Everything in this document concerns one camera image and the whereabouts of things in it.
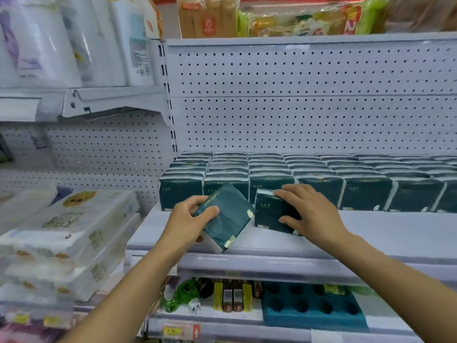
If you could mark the person's left hand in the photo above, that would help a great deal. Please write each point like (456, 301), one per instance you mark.
(180, 223)

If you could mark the person's right hand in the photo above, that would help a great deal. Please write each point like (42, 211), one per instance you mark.
(314, 214)

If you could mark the person's right thumb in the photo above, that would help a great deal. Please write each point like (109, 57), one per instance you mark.
(290, 219)

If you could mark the person's left thumb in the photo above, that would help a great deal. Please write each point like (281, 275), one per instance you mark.
(207, 212)

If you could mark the green tissue packet white edge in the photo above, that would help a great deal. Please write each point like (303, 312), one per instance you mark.
(269, 216)

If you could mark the green tissue packet yellow label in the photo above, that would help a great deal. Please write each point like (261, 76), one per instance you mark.
(228, 221)

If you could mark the person's left forearm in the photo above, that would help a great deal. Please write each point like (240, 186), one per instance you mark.
(125, 292)

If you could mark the person's right forearm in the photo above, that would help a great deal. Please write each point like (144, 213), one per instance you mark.
(400, 285)

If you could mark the rows of dark green packs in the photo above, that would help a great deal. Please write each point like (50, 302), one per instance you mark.
(360, 185)

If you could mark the green ribbon bundle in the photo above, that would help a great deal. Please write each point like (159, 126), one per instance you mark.
(180, 292)

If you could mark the white metal shelf board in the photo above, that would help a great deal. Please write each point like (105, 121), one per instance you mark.
(375, 242)

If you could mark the teal tray with round holes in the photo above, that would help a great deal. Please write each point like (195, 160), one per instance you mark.
(314, 307)

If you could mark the white plug adapter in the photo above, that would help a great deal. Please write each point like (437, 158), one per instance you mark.
(194, 306)

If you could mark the white bottom shelf board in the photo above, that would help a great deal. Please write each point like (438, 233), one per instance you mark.
(250, 326)

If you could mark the white slotted shelf upright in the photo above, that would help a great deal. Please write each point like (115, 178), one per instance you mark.
(168, 103)

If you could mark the white pegboard back panel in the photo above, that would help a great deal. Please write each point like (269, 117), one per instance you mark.
(307, 99)

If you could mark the white tissue pack yellow emblem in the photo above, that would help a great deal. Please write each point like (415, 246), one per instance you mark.
(75, 221)

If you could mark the white tissue pack yellow print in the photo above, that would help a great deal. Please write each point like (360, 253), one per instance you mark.
(78, 271)

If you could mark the white bracketed shelf board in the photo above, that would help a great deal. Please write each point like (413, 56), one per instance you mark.
(89, 101)

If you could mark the white shelf board with snacks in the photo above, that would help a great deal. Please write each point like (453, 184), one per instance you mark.
(307, 39)

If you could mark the plain white wrapped roll pack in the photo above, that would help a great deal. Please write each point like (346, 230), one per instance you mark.
(23, 205)

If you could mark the white paper pack blue label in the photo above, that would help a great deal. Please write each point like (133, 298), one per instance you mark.
(134, 42)

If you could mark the yellow price tag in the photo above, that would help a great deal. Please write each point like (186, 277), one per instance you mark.
(52, 321)
(21, 319)

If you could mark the orange bread packet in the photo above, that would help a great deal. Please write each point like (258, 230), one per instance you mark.
(207, 17)

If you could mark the yellow green snack packet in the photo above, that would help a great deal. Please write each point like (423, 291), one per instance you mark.
(303, 19)

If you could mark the white paper roll pack grey print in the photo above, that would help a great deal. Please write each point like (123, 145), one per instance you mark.
(94, 39)

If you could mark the purple wrapped pack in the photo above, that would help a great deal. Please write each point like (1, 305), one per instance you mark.
(32, 335)

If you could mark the white paper roll pack purple print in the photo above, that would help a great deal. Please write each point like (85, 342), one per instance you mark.
(35, 39)

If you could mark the brown wrapped packet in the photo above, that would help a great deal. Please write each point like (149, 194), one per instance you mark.
(421, 12)

